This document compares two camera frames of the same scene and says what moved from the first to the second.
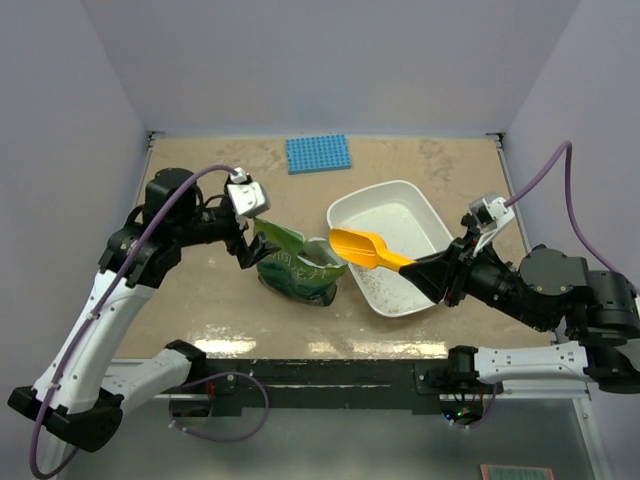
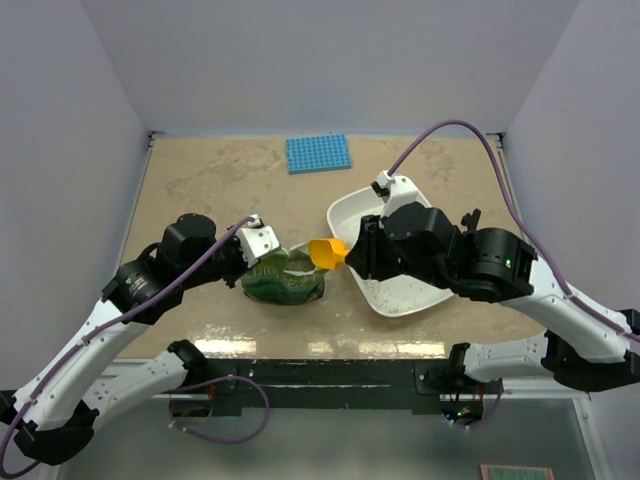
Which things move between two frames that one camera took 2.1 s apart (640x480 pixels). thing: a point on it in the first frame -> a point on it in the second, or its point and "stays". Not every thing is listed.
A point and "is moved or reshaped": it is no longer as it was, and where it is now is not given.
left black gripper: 248,254 -> 243,262
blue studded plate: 317,154 stays
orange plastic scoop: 365,248 is moved or reshaped
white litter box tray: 399,216 stays
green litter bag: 304,270 is moved or reshaped
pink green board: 511,472 stays
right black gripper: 431,274 -> 366,254
